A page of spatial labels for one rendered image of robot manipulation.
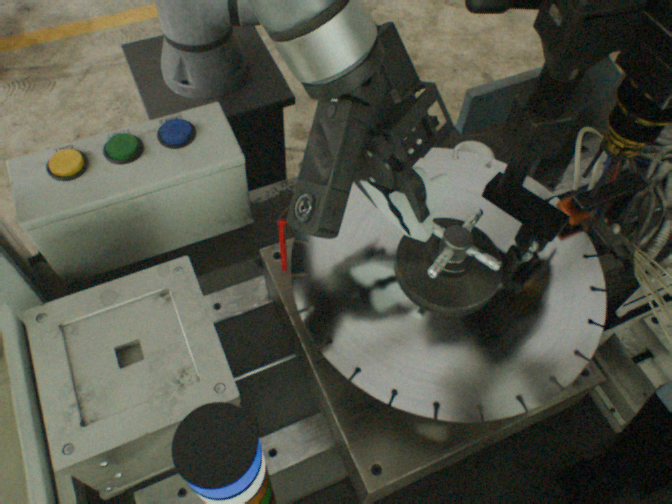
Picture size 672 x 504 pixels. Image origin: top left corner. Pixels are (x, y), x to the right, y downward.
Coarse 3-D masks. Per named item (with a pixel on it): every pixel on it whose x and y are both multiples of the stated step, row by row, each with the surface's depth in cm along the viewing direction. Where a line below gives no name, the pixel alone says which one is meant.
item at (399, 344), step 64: (448, 192) 67; (320, 256) 62; (384, 256) 62; (512, 256) 62; (576, 256) 63; (320, 320) 58; (384, 320) 58; (448, 320) 58; (512, 320) 58; (576, 320) 59; (384, 384) 54; (448, 384) 55; (512, 384) 55
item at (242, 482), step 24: (216, 408) 32; (240, 408) 32; (192, 432) 31; (216, 432) 31; (240, 432) 31; (192, 456) 30; (216, 456) 30; (240, 456) 30; (192, 480) 30; (216, 480) 30; (240, 480) 30
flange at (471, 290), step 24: (408, 240) 62; (432, 240) 62; (480, 240) 62; (408, 264) 60; (432, 264) 59; (456, 264) 59; (480, 264) 60; (408, 288) 59; (432, 288) 59; (456, 288) 59; (480, 288) 59
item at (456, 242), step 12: (480, 216) 59; (456, 228) 58; (468, 228) 58; (444, 240) 57; (456, 240) 57; (468, 240) 57; (444, 252) 57; (456, 252) 57; (468, 252) 57; (480, 252) 57; (444, 264) 56; (492, 264) 56; (432, 276) 56
